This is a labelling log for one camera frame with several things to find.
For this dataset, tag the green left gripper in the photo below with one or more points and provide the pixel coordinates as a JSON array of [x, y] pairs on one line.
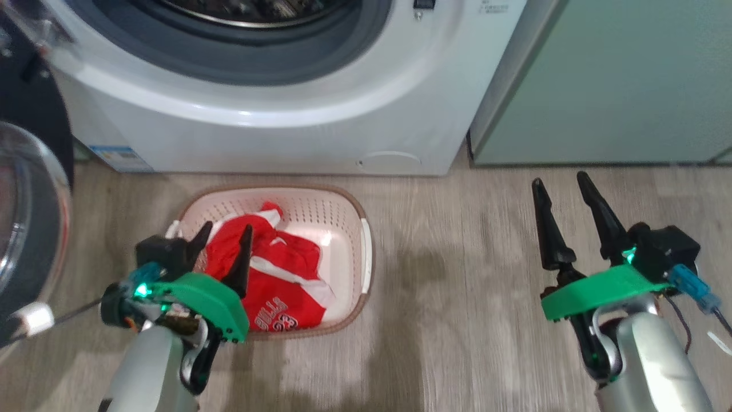
[[211, 297]]

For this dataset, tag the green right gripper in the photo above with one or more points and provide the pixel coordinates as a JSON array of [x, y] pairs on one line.
[[600, 292]]

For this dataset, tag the red and white jersey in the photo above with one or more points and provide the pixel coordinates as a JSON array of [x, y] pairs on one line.
[[274, 240]]

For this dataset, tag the washing machine glass door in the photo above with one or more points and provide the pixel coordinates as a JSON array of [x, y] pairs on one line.
[[28, 229]]

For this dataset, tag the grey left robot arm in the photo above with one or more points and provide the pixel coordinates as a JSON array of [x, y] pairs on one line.
[[148, 366]]

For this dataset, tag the white front-load washing machine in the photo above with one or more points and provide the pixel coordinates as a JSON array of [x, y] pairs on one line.
[[286, 143]]

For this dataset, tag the grey rubber door gasket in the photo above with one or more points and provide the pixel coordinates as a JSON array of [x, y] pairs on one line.
[[229, 68]]

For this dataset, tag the steel washing machine drum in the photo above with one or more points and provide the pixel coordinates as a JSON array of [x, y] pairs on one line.
[[257, 8]]

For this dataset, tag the cream perforated laundry basket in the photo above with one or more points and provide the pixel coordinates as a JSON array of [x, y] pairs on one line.
[[337, 223]]

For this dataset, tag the blue energy label sticker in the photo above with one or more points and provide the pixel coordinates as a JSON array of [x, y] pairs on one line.
[[120, 159]]

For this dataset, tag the round drain filter cover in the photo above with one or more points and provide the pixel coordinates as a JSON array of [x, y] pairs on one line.
[[389, 161]]

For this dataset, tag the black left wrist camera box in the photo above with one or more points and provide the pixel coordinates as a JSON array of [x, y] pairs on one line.
[[163, 252]]

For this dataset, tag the blue left camera connector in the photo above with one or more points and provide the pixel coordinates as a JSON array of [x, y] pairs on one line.
[[143, 277]]

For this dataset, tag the blue camera connector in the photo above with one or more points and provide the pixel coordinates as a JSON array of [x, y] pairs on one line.
[[692, 286], [143, 277]]

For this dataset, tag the blue right camera connector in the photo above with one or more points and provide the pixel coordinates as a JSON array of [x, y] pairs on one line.
[[692, 286]]

